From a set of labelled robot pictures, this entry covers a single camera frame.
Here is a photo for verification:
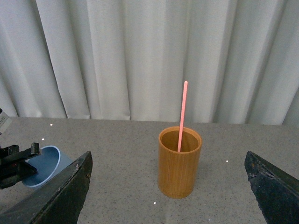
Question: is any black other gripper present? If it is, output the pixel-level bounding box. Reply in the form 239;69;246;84
0;142;93;224

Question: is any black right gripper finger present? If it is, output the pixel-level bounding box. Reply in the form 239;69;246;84
244;151;299;224

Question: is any blue plastic cup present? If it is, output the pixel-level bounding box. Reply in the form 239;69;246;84
22;146;73;189

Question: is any pink chopstick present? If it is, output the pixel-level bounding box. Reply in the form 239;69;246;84
177;81;188;152

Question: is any bamboo chopstick holder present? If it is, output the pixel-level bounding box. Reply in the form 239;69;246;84
158;126;202;199

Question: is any white curtain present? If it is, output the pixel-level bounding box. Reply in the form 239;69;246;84
0;0;299;126

